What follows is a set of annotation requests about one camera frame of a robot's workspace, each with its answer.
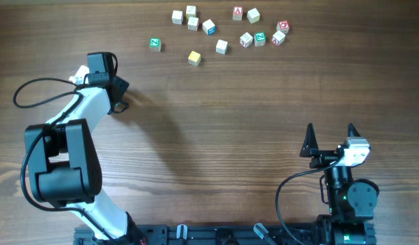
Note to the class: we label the plain wooden block top-left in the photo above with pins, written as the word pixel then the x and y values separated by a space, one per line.
pixel 177 17

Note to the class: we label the plain wooden block top-right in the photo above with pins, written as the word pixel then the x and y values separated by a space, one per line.
pixel 253 15

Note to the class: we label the red-sided K wooden block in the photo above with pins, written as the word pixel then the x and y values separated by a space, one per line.
pixel 246 39

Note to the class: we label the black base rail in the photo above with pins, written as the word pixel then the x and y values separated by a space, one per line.
pixel 307 233

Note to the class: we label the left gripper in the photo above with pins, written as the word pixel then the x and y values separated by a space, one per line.
pixel 118 91

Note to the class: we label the green Z block left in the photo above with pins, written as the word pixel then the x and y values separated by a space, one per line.
pixel 155 44

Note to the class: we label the green Z block right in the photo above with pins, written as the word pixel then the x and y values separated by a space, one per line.
pixel 259 38

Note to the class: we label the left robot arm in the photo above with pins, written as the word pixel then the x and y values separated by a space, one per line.
pixel 61 170

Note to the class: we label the wooden block with number eight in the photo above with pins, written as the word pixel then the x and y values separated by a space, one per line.
pixel 193 23

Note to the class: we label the yellow-sided wooden block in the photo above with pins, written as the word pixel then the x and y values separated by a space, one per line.
pixel 190 11

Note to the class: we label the red A number one block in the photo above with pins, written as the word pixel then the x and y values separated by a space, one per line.
pixel 278 38

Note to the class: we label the wooden block green V side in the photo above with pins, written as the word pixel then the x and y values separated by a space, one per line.
pixel 221 46

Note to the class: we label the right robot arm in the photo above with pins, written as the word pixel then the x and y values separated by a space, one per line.
pixel 351 202

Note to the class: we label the red A wooden block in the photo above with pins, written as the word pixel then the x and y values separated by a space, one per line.
pixel 237 13

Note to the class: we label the green z block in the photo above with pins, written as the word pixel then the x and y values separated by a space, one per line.
pixel 155 44
pixel 259 38

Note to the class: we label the blue letter wooden block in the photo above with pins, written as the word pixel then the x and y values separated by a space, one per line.
pixel 209 27

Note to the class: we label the red Q wooden block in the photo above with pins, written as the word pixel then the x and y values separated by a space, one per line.
pixel 283 26

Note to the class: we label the yellow top wooden block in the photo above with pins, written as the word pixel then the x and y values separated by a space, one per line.
pixel 194 58

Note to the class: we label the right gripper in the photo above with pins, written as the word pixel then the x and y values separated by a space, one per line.
pixel 311 148

